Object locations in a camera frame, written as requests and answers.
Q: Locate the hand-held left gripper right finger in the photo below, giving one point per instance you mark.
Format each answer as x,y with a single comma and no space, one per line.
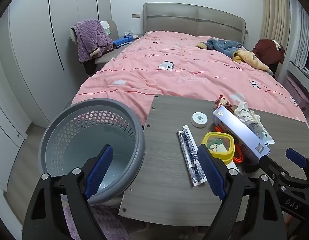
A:
210,171

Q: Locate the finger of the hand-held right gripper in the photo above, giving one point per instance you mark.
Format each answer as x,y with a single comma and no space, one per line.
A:
295,156
272,167

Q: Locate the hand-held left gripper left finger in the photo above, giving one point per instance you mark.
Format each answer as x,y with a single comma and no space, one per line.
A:
99,171

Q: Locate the small black item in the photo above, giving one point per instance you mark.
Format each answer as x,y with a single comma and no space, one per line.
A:
252,165

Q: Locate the blue patterned wrapper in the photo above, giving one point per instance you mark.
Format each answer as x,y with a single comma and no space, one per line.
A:
190,152

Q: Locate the grey perforated plastic basket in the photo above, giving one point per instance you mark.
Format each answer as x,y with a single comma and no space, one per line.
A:
69,135

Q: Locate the long pale purple box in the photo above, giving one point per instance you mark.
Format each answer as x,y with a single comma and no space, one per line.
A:
239,130

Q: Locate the small picture card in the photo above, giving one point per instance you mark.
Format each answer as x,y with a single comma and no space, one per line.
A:
217,148

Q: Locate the clear plastic wrapper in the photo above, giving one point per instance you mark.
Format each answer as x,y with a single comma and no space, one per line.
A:
263,133

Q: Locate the grey wood-grain table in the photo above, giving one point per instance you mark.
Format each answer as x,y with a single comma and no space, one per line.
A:
164,155

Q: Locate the purple rug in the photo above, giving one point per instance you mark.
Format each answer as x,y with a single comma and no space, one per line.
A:
109,220

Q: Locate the white round container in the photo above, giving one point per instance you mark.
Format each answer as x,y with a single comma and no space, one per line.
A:
199,118

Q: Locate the crumpled white tissue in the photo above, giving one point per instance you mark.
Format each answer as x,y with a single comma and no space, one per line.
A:
244,112

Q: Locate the red snack wrapper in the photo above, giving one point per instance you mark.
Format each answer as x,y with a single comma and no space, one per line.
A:
223,102

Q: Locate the bed with pink duvet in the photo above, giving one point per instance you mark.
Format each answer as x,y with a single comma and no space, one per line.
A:
157,85

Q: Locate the dark cloth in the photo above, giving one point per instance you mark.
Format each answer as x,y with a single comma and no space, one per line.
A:
89,67

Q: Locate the dark red garment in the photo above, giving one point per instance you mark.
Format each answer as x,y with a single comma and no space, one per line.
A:
267,51

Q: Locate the beige chair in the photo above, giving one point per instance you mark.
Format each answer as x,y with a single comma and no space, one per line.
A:
112,53

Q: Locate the blue fleece garment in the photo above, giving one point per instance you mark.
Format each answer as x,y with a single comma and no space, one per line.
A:
224,46

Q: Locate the tan plush item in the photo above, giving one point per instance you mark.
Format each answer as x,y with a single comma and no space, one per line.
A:
201,45

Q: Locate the blue flat box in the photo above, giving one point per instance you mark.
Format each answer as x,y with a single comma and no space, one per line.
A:
122,42

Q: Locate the purple fleece robe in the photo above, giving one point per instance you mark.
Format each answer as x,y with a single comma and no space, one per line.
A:
90,40

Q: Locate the white wardrobe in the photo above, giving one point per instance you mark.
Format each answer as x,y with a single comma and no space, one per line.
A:
32,55

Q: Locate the nightstand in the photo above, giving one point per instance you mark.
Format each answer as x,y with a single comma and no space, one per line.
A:
137,36

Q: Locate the small tissue pack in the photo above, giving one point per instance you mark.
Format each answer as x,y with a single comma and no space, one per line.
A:
128,33

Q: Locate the white cloth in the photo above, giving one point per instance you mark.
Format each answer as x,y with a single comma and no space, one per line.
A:
106,27

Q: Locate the beige curtain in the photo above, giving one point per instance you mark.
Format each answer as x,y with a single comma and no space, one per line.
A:
274,10

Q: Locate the grey upholstered bed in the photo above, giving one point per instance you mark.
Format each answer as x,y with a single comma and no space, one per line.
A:
194,17

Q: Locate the wall switch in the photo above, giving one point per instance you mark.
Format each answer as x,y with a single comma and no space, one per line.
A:
135,15

